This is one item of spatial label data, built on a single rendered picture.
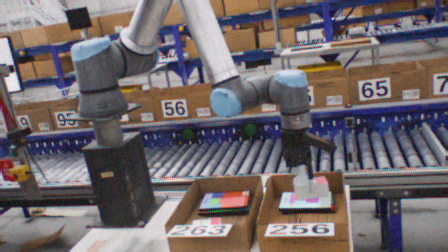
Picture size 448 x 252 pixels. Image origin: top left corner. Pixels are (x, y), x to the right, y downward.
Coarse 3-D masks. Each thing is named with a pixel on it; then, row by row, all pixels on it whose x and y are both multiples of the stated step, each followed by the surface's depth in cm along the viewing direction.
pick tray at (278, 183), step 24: (264, 192) 149; (336, 192) 158; (264, 216) 142; (288, 216) 147; (312, 216) 144; (336, 216) 142; (264, 240) 129; (288, 240) 127; (312, 240) 125; (336, 240) 123
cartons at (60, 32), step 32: (224, 0) 672; (256, 0) 660; (288, 0) 647; (320, 0) 635; (32, 32) 779; (64, 32) 762; (96, 32) 744; (224, 32) 688; (256, 32) 667; (288, 32) 638; (32, 64) 774; (64, 64) 771
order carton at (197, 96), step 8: (168, 88) 279; (176, 88) 281; (184, 88) 279; (192, 88) 278; (200, 88) 276; (208, 88) 275; (160, 96) 265; (168, 96) 252; (176, 96) 251; (184, 96) 249; (192, 96) 248; (200, 96) 247; (208, 96) 246; (160, 104) 255; (192, 104) 250; (200, 104) 249; (208, 104) 247; (160, 112) 257; (192, 112) 252; (160, 120) 259; (168, 120) 257; (176, 120) 256
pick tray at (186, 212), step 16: (224, 176) 168; (240, 176) 166; (256, 176) 165; (192, 192) 165; (208, 192) 172; (256, 192) 150; (176, 208) 147; (192, 208) 163; (256, 208) 147; (176, 224) 146; (240, 224) 129; (176, 240) 137; (192, 240) 135; (208, 240) 134; (224, 240) 132; (240, 240) 131
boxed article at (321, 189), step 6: (318, 180) 129; (324, 180) 128; (294, 186) 130; (300, 186) 127; (306, 186) 126; (318, 186) 126; (324, 186) 126; (300, 192) 127; (306, 192) 127; (312, 192) 127; (318, 192) 127; (324, 192) 127; (300, 198) 127; (306, 198) 127
